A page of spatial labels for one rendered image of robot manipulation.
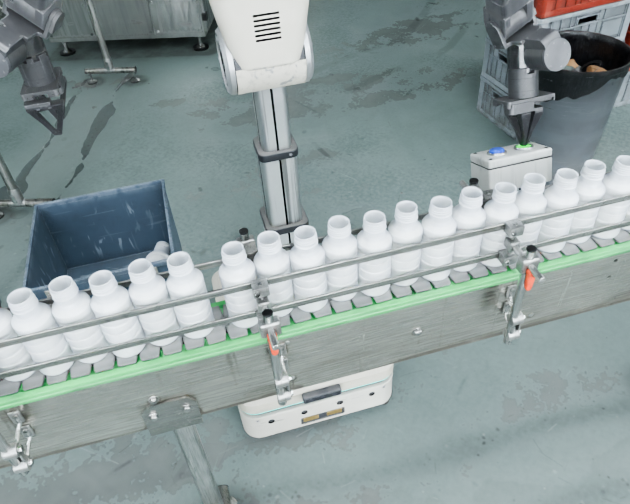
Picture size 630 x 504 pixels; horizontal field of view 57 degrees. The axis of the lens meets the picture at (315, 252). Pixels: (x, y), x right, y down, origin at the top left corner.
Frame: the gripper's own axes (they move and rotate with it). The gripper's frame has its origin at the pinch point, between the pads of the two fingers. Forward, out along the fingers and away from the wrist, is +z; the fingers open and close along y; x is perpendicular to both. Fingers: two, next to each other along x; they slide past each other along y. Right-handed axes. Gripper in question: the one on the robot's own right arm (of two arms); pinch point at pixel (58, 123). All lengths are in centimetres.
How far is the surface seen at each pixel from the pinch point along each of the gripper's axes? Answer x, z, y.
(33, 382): -8, 22, 46
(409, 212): 59, 7, 39
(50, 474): -44, 122, 0
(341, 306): 45, 21, 44
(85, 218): -5.8, 33.7, -13.8
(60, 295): 1.6, 5.7, 43.5
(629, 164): 101, 6, 39
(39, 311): -2.4, 8.3, 43.2
